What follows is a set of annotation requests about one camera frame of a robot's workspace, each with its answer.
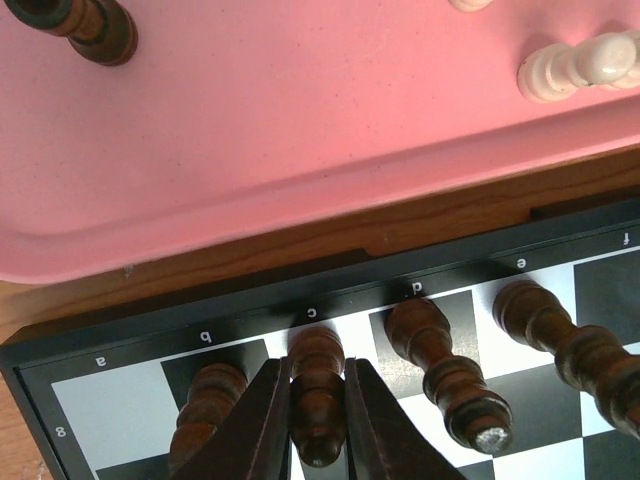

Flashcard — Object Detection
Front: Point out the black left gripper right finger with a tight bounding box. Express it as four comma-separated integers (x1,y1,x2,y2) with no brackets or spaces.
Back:
345,358,464,480

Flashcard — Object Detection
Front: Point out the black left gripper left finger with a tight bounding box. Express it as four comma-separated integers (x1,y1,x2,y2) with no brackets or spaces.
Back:
173,357,291,480

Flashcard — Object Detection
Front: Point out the dark wooden chess knight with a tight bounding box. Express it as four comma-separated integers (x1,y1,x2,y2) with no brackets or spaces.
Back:
168,363,248,477

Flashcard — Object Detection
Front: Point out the dark wooden chess bishop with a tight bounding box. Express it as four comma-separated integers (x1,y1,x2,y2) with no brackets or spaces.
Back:
288,327,347,468

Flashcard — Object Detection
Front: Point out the dark wooden chess queen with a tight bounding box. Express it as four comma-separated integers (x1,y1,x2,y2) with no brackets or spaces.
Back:
384,298,513,455

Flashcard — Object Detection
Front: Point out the dark wooden chess king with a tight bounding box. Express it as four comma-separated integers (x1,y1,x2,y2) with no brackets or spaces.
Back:
492,280,639,438

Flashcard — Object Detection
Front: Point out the black white chess board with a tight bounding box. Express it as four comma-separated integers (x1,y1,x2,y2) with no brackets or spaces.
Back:
1,199,639,479

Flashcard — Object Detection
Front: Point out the white wooden chess piece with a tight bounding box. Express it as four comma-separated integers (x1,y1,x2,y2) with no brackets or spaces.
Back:
517,30,639,103
449,0,493,13

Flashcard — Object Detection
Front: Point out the dark wooden chess piece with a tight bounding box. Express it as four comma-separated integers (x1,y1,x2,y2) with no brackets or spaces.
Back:
5,0,138,67

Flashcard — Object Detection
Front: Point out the pink plastic tray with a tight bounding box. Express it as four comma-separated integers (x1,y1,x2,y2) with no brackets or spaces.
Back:
1,1,639,284

